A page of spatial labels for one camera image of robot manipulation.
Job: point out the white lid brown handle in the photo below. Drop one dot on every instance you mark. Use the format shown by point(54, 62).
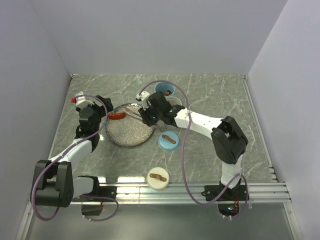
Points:
point(158, 179)

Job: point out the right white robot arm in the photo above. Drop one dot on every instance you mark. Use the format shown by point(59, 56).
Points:
point(228, 139)

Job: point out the blue cylindrical container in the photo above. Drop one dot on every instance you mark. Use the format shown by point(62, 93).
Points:
point(167, 89)

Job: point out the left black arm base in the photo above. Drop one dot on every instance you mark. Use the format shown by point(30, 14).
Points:
point(98, 204)

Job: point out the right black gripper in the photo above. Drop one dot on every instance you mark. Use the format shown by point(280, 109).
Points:
point(145, 116)

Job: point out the aluminium right side rail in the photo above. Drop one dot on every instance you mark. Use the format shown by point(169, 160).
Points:
point(260, 133)

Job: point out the red sausage toy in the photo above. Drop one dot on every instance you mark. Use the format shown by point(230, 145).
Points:
point(116, 116)

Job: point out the aluminium rail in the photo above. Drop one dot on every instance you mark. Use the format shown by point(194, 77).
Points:
point(260, 133)
point(176, 193)

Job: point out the aluminium front rail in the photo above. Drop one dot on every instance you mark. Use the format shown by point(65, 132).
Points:
point(176, 193)

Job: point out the speckled grey plate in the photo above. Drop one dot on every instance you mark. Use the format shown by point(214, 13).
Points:
point(128, 132)

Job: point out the metal serving tongs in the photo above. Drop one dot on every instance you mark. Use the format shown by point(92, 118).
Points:
point(132, 114)

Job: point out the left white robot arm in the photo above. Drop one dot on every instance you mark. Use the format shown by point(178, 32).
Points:
point(53, 183)

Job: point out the white cylindrical container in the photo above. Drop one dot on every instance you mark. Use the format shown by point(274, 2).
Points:
point(174, 101)

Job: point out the blue lid brown handle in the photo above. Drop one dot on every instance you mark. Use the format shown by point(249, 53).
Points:
point(168, 141)

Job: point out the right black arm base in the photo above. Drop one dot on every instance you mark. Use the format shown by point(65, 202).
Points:
point(229, 201)

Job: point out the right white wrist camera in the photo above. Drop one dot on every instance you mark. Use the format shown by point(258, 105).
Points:
point(143, 98)

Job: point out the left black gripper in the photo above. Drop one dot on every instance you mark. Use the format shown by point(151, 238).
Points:
point(100, 108)

